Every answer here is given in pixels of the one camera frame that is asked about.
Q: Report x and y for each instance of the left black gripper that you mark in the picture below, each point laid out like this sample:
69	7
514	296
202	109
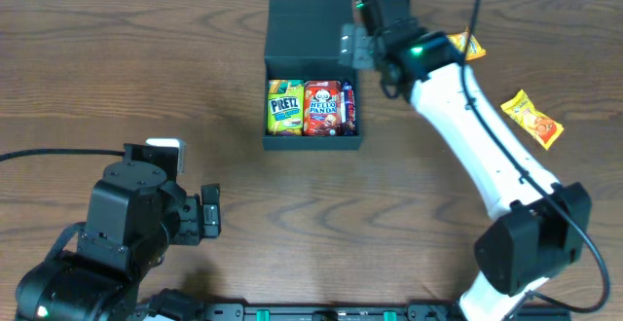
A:
208	214

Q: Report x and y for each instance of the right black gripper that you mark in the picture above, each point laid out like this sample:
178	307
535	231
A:
350	46

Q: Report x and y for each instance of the Dairy Milk chocolate bar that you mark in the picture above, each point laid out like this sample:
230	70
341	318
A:
348	110

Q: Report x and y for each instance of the black gift box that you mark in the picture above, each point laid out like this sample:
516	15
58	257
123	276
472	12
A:
303	41

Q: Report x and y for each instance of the red Hello Panda box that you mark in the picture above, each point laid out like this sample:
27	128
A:
322	108

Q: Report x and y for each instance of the green Pretz box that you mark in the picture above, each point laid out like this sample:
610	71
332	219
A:
285	107

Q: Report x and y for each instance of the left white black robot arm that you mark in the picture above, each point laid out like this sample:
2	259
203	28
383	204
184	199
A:
94	269

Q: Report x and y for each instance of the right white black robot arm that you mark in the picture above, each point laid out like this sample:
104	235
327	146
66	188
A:
539	225

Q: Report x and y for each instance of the small yellow snack packet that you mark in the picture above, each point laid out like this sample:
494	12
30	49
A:
467	44

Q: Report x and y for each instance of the yellow orange snack packet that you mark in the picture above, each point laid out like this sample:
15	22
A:
542	128

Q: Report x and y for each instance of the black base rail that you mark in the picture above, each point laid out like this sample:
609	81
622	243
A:
412	312

